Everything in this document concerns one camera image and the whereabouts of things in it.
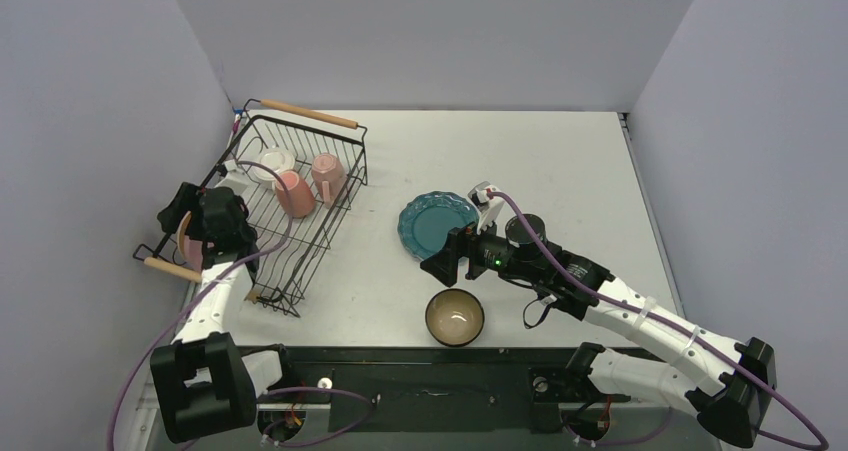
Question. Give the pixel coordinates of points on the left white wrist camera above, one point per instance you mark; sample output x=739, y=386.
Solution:
x=233, y=177

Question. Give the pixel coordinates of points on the white cup with black rim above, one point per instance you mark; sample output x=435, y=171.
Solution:
x=276, y=159

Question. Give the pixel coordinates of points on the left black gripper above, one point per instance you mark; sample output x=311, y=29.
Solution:
x=187, y=200

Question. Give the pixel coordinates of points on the black bowl cream inside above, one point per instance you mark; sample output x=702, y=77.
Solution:
x=454, y=317

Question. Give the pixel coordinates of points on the dark pink mug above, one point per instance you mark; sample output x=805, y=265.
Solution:
x=294, y=194

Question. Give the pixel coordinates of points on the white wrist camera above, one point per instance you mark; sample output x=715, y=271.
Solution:
x=488, y=207
x=233, y=177

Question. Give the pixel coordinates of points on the light pink mug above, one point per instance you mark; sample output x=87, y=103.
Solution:
x=329, y=177

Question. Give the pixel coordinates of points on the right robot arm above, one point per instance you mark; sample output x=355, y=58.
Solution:
x=727, y=385

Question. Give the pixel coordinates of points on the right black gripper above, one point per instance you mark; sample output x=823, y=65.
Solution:
x=461, y=252

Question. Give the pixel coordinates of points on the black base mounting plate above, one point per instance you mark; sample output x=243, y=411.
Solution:
x=428, y=389

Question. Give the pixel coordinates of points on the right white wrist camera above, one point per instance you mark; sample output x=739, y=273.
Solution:
x=488, y=207

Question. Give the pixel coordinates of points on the black wire dish rack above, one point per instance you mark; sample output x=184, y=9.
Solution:
x=292, y=249

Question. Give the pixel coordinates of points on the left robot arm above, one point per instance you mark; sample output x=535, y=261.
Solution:
x=205, y=383

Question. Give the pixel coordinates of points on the teal scalloped ceramic plate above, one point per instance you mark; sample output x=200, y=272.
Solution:
x=424, y=223

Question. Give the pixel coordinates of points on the cream and black small plate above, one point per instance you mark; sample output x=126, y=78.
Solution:
x=182, y=237

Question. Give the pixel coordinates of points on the pink plastic plate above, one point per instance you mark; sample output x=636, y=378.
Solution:
x=192, y=252

